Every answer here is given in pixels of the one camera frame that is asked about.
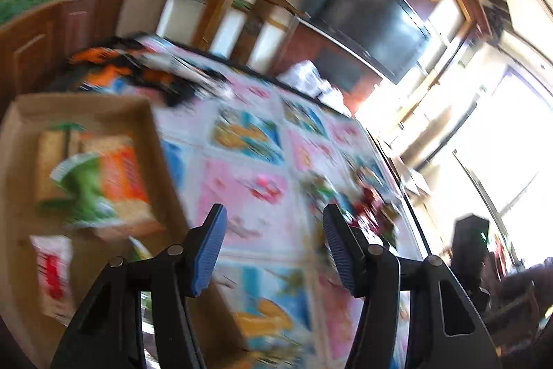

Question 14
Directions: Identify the cardboard box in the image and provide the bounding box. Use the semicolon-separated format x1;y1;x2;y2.
0;92;260;369

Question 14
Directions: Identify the black television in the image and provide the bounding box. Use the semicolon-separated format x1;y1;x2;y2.
300;0;433;86

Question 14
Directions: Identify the orange snack packet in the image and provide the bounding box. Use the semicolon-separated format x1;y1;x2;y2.
99;146;152;207

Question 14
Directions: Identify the wooden cabinet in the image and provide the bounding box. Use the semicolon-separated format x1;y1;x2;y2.
58;0;130;63

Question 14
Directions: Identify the white red snack packet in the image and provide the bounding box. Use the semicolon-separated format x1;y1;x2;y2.
29;234;76;322

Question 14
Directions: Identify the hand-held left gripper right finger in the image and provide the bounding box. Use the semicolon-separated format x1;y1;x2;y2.
322;202;504;369

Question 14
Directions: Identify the patterned scarf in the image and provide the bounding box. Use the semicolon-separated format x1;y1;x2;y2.
67;34;229;108

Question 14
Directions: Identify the white plastic bag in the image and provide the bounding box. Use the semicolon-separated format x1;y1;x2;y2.
276;60;353;117

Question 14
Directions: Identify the curved wooden wall panel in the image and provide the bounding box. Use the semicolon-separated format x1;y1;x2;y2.
0;0;63;123

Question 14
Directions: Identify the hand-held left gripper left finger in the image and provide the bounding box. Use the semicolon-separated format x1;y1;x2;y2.
49;202;228;369

